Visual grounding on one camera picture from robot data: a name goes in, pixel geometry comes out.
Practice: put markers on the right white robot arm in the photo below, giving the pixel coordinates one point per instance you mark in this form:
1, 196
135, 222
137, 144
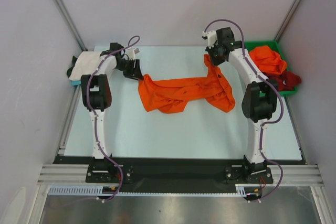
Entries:
260, 97

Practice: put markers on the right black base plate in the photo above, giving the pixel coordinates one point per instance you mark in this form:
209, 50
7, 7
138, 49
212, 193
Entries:
237, 175

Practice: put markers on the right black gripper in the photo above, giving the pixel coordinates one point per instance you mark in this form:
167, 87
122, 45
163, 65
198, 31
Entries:
216, 56

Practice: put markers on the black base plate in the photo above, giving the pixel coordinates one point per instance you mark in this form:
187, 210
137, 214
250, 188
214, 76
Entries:
109, 175
237, 175

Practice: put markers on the folded white t shirt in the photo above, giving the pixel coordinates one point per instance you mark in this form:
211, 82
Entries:
90, 61

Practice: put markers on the folded light blue t shirt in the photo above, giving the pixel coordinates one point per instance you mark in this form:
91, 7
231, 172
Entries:
75, 83

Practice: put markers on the left aluminium side rail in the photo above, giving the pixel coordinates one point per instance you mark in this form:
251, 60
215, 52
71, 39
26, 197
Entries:
66, 128

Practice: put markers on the white slotted cable duct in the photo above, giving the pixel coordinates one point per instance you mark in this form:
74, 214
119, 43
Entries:
106, 191

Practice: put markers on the aluminium front rail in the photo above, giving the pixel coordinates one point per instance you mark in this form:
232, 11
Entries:
65, 174

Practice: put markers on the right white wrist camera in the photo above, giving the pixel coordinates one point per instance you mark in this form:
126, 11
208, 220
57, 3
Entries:
211, 38

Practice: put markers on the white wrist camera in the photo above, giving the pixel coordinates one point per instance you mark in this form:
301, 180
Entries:
211, 38
131, 53

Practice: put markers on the left aluminium corner post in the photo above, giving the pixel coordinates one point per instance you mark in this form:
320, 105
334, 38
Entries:
70, 23

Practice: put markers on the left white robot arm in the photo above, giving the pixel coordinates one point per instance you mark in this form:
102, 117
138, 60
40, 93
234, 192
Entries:
97, 97

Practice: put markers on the dark red t shirt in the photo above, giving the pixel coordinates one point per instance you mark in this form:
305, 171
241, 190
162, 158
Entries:
287, 81

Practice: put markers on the right aluminium corner post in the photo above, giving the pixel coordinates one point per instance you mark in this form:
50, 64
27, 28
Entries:
288, 17

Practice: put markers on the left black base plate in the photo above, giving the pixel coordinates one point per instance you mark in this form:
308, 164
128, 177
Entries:
109, 175

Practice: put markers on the green plastic bin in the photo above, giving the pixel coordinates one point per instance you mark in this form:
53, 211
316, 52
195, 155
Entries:
250, 45

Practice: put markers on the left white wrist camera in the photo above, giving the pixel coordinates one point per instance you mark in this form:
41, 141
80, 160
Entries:
131, 53

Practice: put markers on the orange t shirt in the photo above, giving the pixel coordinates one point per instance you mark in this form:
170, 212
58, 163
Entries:
172, 95
267, 60

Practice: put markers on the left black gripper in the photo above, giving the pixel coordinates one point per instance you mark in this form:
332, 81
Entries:
134, 73

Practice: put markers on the aluminium corner post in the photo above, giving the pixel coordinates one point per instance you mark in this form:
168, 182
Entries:
288, 17
70, 23

